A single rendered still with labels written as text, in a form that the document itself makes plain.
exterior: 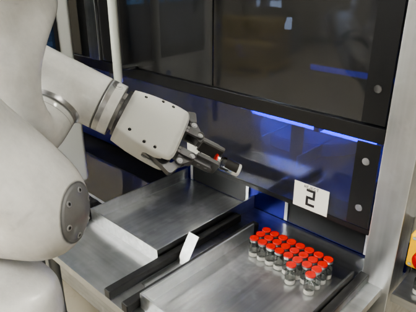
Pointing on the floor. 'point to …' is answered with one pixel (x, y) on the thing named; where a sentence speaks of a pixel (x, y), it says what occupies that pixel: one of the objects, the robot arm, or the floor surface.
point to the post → (395, 179)
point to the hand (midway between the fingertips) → (208, 156)
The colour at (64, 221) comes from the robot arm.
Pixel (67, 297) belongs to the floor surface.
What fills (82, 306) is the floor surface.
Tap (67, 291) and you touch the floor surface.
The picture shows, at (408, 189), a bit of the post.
